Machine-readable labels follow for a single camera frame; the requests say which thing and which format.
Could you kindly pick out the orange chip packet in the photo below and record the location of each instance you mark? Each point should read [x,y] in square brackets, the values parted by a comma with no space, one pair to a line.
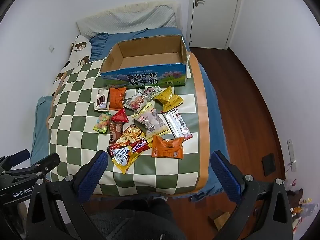
[117,98]

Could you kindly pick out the colourful floor clutter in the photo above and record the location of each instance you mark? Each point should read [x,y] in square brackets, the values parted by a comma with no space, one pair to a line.
[301,205]

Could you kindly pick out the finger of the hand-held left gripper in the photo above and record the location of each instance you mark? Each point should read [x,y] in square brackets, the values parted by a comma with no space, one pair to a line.
[17,156]
[42,164]

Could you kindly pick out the long white red packet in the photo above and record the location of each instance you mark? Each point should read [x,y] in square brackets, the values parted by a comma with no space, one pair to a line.
[178,125]

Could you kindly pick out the white wafer stick packet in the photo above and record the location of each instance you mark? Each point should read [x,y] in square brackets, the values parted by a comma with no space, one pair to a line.
[101,99]

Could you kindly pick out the black square floor pad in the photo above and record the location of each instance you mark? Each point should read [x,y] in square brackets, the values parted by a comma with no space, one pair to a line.
[268,164]

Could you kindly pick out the white door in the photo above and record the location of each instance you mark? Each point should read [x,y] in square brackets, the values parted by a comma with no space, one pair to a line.
[215,12]

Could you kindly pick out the small white face-print packet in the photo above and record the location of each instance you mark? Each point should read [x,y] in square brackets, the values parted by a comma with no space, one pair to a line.
[152,90]

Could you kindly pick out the small wooden block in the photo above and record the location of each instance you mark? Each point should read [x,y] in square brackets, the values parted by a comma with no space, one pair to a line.
[220,220]

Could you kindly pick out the bear print pillow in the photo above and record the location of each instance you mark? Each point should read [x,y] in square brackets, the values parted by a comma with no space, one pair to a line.
[78,52]

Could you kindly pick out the orange pastry packet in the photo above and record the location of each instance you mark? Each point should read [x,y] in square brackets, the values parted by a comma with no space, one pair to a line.
[167,147]

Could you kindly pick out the white oat cookie packet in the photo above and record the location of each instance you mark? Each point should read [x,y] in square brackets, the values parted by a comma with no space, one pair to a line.
[136,101]

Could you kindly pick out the clear yellow-edged snack packet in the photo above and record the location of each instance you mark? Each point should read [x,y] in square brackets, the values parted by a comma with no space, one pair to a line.
[151,121]

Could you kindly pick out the colourful candy ball bag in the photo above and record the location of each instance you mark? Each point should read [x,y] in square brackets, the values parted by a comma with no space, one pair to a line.
[102,123]

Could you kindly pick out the white quilted pillow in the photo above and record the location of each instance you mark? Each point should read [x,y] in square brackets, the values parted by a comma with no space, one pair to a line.
[130,17]

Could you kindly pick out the brown snack packet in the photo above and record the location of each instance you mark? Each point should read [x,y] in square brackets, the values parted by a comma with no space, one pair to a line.
[115,133]

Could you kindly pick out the yellow red noodle packet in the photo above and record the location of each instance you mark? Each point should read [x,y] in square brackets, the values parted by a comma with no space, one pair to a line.
[127,148]

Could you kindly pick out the white power strip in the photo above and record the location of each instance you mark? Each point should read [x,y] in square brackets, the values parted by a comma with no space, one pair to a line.
[291,155]

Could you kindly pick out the yellow snack packet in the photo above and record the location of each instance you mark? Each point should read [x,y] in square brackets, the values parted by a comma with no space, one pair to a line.
[170,99]

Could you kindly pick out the blue printed cardboard box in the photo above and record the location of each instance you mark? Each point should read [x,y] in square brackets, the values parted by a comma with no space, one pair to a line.
[150,77]

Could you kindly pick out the green white checkered blanket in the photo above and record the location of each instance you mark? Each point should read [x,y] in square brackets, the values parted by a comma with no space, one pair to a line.
[75,120]

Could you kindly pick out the red triangular snack packet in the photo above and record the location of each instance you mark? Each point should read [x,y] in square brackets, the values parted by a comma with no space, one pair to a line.
[120,116]

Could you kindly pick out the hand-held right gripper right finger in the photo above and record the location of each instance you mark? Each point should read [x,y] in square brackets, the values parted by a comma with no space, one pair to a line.
[225,177]

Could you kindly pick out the person's dark trouser legs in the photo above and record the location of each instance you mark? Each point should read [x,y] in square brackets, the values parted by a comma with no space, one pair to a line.
[140,221]

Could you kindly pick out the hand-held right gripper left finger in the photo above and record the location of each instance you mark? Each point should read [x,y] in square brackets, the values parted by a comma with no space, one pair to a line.
[96,171]

